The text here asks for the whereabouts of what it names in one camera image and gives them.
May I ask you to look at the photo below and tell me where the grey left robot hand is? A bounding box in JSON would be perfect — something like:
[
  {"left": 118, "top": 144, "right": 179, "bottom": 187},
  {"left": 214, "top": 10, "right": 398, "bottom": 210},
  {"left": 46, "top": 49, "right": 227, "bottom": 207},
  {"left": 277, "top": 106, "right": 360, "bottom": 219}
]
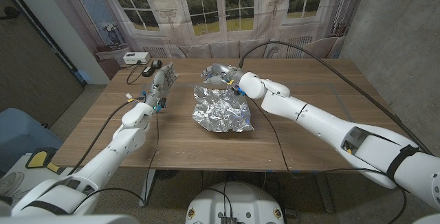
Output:
[{"left": 142, "top": 62, "right": 179, "bottom": 110}]

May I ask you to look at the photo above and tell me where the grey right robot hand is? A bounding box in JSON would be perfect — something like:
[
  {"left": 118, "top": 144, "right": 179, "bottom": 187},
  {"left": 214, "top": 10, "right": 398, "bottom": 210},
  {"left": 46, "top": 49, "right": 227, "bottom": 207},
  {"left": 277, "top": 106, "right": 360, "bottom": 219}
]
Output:
[{"left": 200, "top": 63, "right": 247, "bottom": 87}]

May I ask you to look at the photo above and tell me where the aluminum foil sheet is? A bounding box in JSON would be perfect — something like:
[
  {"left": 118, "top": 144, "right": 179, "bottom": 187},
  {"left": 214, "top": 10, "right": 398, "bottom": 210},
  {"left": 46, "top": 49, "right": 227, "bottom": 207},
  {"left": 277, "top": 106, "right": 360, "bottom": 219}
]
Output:
[{"left": 191, "top": 85, "right": 255, "bottom": 133}]

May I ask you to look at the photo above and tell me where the white power strip box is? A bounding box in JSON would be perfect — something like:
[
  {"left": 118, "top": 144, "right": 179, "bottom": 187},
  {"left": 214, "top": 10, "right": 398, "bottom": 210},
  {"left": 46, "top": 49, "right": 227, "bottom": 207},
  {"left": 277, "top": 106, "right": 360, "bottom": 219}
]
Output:
[{"left": 122, "top": 52, "right": 151, "bottom": 65}]

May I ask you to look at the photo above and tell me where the printed window backdrop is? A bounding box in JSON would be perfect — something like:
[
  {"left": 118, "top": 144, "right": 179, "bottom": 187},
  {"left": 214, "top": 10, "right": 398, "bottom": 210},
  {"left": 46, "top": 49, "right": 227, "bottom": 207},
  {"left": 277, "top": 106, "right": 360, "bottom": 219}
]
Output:
[{"left": 37, "top": 0, "right": 371, "bottom": 80}]

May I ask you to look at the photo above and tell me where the grey table leg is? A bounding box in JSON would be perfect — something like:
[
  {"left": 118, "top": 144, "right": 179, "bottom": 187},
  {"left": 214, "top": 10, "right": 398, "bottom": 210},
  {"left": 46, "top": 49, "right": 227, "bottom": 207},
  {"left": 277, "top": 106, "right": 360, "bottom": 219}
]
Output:
[
  {"left": 139, "top": 168, "right": 156, "bottom": 208},
  {"left": 314, "top": 172, "right": 336, "bottom": 214}
]

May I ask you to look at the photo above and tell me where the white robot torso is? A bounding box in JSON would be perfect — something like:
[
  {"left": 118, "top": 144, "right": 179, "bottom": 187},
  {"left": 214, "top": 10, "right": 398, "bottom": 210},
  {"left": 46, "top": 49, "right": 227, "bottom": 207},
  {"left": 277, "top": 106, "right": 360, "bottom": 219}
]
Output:
[{"left": 184, "top": 181, "right": 285, "bottom": 224}]

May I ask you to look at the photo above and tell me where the yellow and black pad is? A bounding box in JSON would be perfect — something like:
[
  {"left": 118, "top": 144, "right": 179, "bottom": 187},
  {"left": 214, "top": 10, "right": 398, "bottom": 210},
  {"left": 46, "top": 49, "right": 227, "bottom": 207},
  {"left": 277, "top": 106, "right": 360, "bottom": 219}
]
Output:
[{"left": 25, "top": 147, "right": 66, "bottom": 175}]

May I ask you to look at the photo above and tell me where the blue upholstered seat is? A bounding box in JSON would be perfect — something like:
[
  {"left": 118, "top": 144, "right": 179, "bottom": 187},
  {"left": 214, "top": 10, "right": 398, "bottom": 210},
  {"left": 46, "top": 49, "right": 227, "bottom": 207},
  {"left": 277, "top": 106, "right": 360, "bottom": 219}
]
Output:
[{"left": 0, "top": 107, "right": 65, "bottom": 177}]

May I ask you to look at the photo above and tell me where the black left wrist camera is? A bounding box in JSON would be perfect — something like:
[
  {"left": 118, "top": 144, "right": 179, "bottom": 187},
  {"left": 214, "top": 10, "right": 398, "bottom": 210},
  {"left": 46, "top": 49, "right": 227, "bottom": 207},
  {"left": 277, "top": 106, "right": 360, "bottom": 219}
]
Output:
[{"left": 154, "top": 96, "right": 168, "bottom": 113}]

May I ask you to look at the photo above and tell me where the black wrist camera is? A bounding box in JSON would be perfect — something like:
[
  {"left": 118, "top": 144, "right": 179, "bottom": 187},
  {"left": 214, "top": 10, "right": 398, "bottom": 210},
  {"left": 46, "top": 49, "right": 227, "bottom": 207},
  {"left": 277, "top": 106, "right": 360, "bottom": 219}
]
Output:
[
  {"left": 230, "top": 83, "right": 245, "bottom": 97},
  {"left": 154, "top": 96, "right": 168, "bottom": 113}
]

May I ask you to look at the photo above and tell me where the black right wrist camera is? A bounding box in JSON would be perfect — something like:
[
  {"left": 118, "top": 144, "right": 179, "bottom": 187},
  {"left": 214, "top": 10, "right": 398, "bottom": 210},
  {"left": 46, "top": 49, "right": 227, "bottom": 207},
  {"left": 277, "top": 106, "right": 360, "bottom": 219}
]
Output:
[{"left": 230, "top": 83, "right": 245, "bottom": 97}]

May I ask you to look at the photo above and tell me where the black power strip cable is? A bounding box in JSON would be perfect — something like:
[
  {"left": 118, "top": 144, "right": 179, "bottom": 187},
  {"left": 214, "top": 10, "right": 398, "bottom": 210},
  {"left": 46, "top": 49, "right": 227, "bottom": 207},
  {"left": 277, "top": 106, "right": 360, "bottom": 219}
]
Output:
[{"left": 125, "top": 62, "right": 146, "bottom": 86}]

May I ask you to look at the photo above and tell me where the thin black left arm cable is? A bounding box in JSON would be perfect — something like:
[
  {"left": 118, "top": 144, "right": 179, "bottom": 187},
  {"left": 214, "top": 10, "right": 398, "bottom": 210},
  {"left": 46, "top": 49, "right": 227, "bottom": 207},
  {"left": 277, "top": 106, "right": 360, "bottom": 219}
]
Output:
[{"left": 142, "top": 112, "right": 160, "bottom": 205}]

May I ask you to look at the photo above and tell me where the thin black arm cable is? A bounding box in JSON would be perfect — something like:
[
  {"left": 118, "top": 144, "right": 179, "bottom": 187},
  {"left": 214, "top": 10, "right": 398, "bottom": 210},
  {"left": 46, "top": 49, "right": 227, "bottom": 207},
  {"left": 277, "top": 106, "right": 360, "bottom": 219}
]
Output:
[
  {"left": 247, "top": 96, "right": 408, "bottom": 224},
  {"left": 142, "top": 112, "right": 160, "bottom": 205}
]

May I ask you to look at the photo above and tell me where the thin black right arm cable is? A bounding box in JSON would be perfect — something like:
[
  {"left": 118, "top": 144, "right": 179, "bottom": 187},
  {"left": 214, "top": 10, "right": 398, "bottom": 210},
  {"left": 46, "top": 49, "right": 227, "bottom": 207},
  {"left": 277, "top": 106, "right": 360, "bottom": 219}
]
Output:
[{"left": 247, "top": 96, "right": 408, "bottom": 224}]

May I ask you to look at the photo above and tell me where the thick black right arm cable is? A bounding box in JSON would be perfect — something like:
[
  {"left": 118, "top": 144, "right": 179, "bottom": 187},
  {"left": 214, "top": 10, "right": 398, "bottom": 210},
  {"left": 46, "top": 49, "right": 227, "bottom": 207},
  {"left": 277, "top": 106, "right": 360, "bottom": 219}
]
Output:
[{"left": 238, "top": 41, "right": 432, "bottom": 156}]

